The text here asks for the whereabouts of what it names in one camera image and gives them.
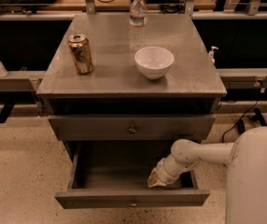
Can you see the small pump bottle right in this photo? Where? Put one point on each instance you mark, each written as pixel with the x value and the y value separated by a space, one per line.
pixel 211 53

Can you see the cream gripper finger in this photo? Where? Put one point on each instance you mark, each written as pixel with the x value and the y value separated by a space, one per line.
pixel 156 178

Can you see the grey top drawer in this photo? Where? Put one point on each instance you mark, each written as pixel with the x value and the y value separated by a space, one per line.
pixel 131 127

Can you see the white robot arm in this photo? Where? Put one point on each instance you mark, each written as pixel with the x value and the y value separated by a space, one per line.
pixel 246 163

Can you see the black stand leg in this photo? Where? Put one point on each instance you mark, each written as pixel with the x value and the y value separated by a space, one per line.
pixel 259 117

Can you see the white bowl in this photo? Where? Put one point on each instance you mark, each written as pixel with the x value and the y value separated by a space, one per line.
pixel 153 62

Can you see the orange soda can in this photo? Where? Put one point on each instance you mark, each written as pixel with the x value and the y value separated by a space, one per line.
pixel 81 53

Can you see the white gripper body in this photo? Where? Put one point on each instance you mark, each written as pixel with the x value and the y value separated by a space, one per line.
pixel 163 174

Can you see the grey drawer cabinet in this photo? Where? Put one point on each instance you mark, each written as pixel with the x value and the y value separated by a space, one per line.
pixel 192 86

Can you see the clear plastic water bottle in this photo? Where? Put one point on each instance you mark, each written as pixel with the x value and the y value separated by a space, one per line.
pixel 138 20

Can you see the grey drawer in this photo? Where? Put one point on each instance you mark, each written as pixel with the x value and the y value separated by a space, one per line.
pixel 114 174
pixel 131 127

